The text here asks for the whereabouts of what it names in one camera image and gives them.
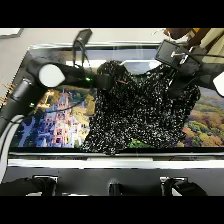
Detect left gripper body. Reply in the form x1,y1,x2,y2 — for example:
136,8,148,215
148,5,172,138
85,71,115,91

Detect black speckled garment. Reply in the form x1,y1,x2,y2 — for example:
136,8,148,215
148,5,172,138
81,59,203,156

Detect brown garment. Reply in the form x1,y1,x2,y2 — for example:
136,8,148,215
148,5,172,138
162,27,193,41

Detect cream garment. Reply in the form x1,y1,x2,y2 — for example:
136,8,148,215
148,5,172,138
199,27,224,65

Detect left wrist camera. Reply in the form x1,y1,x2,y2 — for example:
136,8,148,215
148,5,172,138
72,28,94,68

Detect silver frame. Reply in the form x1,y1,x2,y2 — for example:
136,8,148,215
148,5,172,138
0,151,224,197

